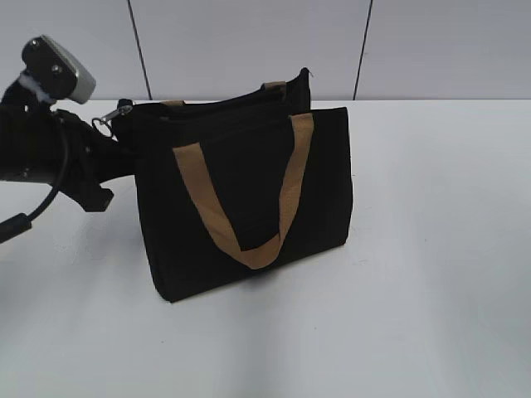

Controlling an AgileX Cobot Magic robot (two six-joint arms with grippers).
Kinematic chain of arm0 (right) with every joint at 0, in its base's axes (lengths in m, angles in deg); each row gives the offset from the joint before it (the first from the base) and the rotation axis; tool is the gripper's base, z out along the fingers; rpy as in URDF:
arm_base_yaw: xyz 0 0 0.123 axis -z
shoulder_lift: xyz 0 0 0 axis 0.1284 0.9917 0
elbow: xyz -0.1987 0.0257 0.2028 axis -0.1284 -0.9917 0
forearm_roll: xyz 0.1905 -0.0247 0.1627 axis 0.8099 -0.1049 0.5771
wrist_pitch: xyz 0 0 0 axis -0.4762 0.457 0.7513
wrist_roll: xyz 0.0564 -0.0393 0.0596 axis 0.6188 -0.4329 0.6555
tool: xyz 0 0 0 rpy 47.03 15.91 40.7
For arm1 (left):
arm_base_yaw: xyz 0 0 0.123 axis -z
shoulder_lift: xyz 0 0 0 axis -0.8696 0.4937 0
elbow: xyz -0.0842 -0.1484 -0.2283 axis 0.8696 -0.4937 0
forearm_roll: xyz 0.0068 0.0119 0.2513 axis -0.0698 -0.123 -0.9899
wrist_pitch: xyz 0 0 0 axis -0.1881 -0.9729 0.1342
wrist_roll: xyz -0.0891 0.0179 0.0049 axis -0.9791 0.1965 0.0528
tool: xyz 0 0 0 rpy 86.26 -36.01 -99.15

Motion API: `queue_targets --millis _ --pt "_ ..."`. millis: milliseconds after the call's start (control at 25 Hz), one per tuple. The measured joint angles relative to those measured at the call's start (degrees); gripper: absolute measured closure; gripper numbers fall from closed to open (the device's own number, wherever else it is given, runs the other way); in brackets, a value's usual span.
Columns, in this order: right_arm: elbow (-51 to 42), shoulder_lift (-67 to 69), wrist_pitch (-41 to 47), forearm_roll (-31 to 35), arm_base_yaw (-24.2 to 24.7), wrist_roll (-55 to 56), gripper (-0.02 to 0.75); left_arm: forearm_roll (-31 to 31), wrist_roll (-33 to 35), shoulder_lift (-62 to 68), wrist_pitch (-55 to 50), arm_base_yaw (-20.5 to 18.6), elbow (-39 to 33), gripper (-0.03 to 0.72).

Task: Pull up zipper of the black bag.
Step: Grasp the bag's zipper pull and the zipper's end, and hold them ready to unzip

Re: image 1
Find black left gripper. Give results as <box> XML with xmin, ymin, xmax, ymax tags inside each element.
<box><xmin>1</xmin><ymin>80</ymin><xmax>135</xmax><ymax>212</ymax></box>

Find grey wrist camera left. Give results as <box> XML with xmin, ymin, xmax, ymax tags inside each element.
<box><xmin>20</xmin><ymin>35</ymin><xmax>96</xmax><ymax>104</ymax></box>

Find black camera cable left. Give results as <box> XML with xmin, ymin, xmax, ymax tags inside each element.
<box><xmin>0</xmin><ymin>111</ymin><xmax>71</xmax><ymax>245</ymax></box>

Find silver zipper pull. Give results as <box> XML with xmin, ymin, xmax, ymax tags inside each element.
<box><xmin>91</xmin><ymin>106</ymin><xmax>130</xmax><ymax>138</ymax></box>

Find black tote bag tan handles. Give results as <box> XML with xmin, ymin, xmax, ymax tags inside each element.
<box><xmin>111</xmin><ymin>68</ymin><xmax>353</xmax><ymax>303</ymax></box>

